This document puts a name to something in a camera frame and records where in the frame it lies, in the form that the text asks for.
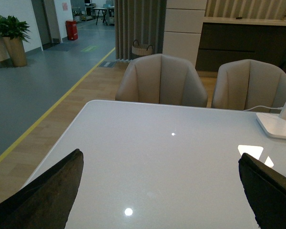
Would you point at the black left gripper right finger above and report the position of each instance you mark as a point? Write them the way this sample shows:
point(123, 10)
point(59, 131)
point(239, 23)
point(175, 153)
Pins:
point(265, 190)

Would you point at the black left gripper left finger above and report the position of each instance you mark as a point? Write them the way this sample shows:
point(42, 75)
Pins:
point(45, 203)

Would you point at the white desk lamp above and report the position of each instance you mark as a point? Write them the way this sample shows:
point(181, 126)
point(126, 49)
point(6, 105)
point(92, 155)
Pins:
point(273, 125)

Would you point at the beige chair right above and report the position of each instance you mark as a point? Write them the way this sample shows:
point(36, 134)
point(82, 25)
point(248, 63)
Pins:
point(250, 85)

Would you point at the beige chair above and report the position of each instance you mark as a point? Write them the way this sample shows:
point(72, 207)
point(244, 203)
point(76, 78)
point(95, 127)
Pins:
point(162, 79)
point(250, 85)

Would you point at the dark floor mat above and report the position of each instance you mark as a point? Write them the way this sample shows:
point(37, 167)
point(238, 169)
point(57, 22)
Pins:
point(107, 64)

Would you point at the tan plant pot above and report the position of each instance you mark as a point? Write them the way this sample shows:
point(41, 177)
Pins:
point(16, 51)

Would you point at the beige chair left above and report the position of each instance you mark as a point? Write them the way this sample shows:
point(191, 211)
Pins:
point(162, 79)

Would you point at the dark counter cabinet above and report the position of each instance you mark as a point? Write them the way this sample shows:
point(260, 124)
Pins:
point(224, 41)

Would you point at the red bin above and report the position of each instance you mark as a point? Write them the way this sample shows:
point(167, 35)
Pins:
point(71, 28)

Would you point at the green potted plant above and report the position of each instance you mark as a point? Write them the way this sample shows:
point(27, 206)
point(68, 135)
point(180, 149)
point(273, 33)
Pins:
point(11, 27)

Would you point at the white drawer cabinet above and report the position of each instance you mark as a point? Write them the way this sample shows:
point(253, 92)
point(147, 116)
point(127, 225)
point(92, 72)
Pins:
point(183, 28)

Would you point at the gray curtain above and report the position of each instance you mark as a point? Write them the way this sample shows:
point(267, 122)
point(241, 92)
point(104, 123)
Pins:
point(141, 20)

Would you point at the woven basket with handles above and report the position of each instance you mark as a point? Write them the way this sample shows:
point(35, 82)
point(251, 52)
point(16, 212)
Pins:
point(141, 49)

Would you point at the pink wall notice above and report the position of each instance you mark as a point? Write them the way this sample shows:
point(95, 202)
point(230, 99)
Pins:
point(64, 6)

